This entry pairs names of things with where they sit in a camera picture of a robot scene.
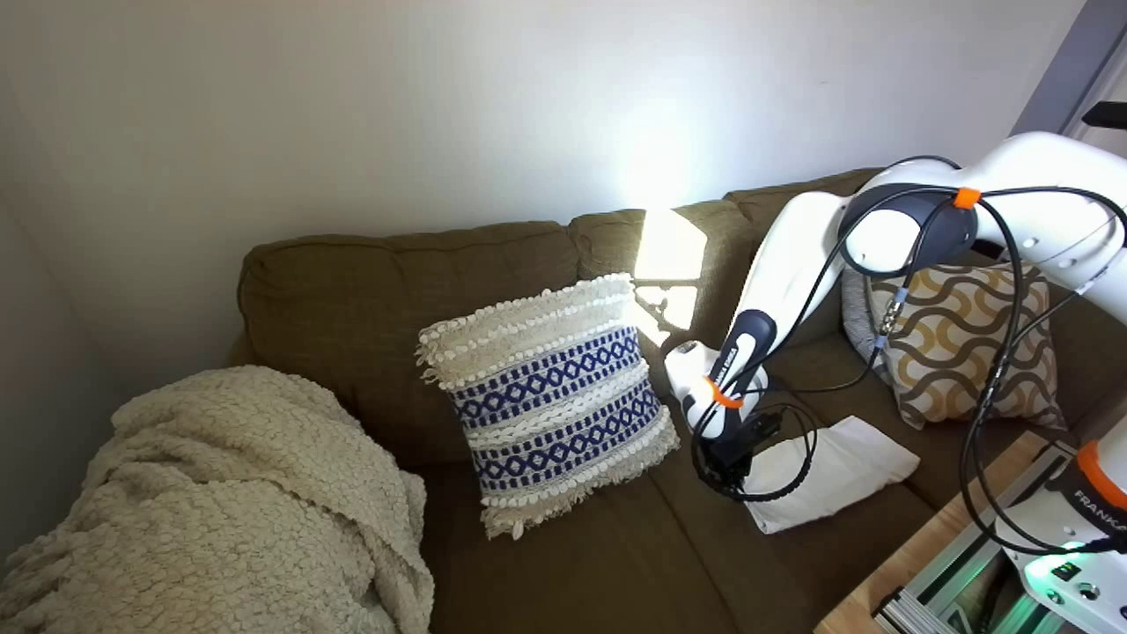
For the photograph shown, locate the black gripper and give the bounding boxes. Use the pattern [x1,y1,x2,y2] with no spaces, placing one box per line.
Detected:
[696,418,763,493]

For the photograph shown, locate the white cloth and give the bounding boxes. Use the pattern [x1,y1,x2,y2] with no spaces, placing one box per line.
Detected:
[736,413,924,538]

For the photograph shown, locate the blue white woven pillow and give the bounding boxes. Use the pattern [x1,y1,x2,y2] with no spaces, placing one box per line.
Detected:
[411,271,685,542]

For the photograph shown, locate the wooden table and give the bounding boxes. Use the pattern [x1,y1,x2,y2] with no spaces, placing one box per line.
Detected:
[813,426,1062,634]

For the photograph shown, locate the yellow brown wave pillow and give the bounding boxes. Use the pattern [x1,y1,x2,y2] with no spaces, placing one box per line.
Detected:
[838,256,1072,437]

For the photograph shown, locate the brown fabric sofa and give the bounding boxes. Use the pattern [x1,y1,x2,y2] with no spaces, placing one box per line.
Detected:
[227,166,1127,634]

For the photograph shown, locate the cream knitted blanket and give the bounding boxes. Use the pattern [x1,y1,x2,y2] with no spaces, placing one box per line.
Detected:
[0,364,438,634]

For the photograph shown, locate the grey metal pole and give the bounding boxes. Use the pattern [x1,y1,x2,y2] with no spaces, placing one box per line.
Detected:
[1015,0,1127,135]

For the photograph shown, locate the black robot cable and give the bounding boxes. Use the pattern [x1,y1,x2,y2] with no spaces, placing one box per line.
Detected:
[686,150,1127,558]

